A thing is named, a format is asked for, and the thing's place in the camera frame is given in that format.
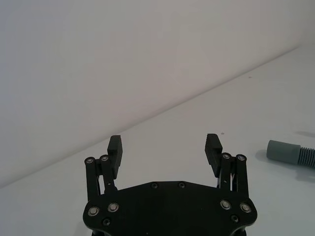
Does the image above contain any grey corrugated hose with cuff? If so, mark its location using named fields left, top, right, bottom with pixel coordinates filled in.
left=266, top=140, right=315, bottom=169

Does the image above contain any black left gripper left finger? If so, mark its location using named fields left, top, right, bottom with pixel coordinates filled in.
left=84, top=135, right=124, bottom=201

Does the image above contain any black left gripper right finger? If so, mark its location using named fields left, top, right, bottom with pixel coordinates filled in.
left=204, top=133, right=251, bottom=199

